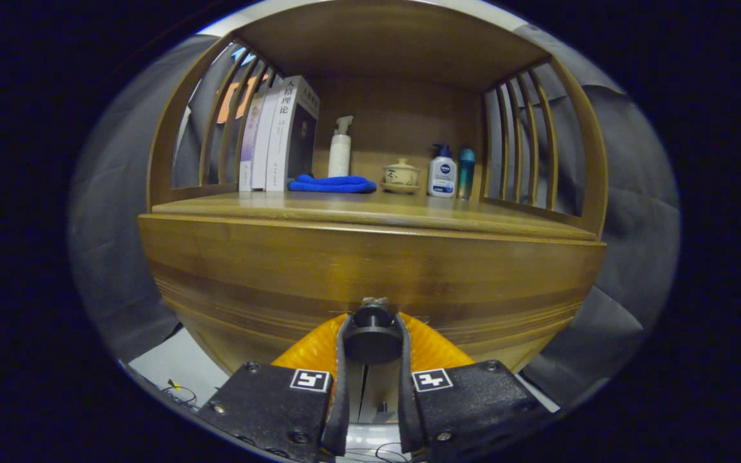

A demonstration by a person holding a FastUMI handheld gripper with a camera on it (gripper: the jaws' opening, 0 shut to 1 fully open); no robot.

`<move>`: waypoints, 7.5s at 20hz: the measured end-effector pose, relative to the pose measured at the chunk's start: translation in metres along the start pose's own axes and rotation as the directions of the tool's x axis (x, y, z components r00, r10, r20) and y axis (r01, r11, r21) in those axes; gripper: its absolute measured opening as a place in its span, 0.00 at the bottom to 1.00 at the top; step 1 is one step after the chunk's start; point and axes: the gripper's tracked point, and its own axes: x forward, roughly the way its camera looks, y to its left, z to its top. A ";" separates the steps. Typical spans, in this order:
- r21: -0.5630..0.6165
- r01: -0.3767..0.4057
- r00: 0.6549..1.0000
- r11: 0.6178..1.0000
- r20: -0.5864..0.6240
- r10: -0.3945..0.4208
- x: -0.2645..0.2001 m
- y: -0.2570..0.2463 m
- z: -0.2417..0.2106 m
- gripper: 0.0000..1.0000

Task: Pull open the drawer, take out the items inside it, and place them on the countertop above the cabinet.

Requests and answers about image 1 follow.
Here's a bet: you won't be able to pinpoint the blue folded cloth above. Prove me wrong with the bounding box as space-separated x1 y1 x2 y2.
288 174 378 194

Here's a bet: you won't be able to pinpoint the thin purple book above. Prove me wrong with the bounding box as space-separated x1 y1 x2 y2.
239 90 268 192

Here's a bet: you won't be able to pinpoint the thick grey and white book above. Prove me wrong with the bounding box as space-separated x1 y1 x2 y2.
265 75 320 192

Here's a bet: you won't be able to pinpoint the wooden cabinet door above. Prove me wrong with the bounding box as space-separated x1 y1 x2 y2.
349 365 366 422
364 365 402 425

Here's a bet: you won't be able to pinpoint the white spray bottle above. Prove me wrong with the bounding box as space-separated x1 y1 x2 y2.
328 116 354 178

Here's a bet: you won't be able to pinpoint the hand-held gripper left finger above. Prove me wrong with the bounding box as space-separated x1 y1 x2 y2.
198 313 353 463

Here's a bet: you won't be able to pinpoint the teal bottle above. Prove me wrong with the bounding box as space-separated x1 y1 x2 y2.
458 148 476 201

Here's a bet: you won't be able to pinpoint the wooden cabinet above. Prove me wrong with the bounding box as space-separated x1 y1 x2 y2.
138 0 609 425

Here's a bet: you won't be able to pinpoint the beige lidded tea bowl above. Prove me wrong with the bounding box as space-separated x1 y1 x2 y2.
382 158 420 186

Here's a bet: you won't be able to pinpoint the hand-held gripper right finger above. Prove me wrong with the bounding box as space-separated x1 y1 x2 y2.
396 312 554 463

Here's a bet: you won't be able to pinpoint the wooden countertop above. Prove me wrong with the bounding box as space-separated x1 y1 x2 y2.
152 191 596 242

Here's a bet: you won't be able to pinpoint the black floor cables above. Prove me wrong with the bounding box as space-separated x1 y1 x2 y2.
161 379 199 407

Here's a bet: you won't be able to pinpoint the white lotion bottle blue cap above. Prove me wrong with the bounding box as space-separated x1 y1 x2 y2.
427 144 458 197

